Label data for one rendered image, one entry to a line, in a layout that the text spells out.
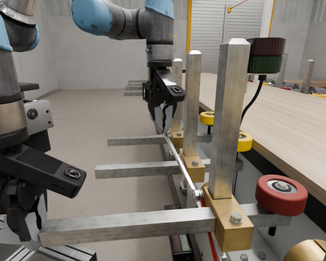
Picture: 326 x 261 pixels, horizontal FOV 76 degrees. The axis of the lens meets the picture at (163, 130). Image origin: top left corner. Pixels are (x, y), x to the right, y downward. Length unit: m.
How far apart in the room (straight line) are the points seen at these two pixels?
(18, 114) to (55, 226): 0.19
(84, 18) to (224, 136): 0.37
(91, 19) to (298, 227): 0.64
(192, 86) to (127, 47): 7.66
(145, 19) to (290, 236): 0.65
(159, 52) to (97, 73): 7.73
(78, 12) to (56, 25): 8.04
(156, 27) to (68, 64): 7.91
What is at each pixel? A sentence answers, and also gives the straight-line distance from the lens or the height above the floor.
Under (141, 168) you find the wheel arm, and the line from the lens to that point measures 0.61.
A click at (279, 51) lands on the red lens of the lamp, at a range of 0.37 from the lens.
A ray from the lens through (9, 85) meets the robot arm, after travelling 0.33.
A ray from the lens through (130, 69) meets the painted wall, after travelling 8.22.
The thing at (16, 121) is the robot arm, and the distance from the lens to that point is 0.34.
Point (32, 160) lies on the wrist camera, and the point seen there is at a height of 0.99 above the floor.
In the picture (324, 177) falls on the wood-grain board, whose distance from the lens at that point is 0.53.
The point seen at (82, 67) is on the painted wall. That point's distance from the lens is 8.36.
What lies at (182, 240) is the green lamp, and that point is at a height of 0.70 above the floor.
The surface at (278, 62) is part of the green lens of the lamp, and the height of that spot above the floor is 1.12.
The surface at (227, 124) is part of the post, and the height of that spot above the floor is 1.02.
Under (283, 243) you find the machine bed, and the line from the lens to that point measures 0.68.
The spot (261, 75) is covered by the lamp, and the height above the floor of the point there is 1.10.
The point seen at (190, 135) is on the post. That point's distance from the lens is 0.63.
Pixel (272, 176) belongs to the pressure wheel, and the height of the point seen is 0.91.
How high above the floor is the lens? 1.12
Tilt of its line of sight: 19 degrees down
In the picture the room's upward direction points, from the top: straight up
